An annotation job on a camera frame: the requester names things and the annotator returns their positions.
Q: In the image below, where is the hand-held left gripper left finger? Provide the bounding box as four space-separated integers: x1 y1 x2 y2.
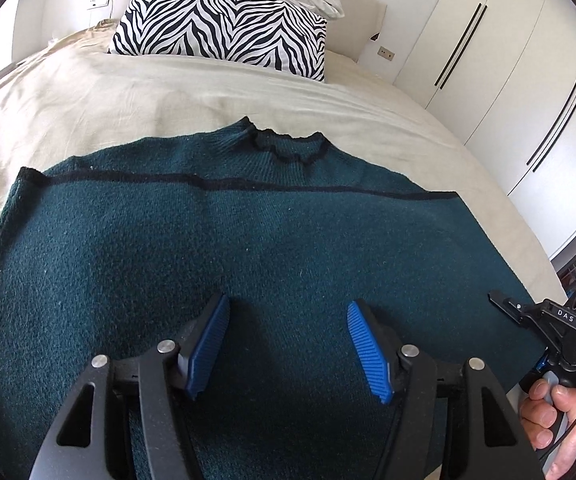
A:
28 292 232 480

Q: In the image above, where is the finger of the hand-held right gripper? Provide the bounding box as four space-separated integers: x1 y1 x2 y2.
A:
488 290 537 329

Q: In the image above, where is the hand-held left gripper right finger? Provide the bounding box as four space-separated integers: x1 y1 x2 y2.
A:
346 301 548 480

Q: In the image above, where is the teal knit sweater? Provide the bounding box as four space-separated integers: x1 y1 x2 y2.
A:
0 116 549 480

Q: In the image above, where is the person's right hand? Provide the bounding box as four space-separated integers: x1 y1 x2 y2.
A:
520 379 576 480

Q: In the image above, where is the bed with beige sheet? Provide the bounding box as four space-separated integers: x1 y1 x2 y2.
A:
0 24 569 311

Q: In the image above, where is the white wardrobe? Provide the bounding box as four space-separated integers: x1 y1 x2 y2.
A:
358 0 576 263

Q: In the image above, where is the zebra print pillow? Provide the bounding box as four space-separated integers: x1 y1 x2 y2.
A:
107 0 329 84

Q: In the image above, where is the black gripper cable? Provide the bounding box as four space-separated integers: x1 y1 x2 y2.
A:
538 394 576 480

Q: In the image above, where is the black wardrobe handle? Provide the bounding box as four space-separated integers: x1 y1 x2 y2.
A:
440 7 489 89
434 3 484 86
526 62 576 164
531 67 576 172

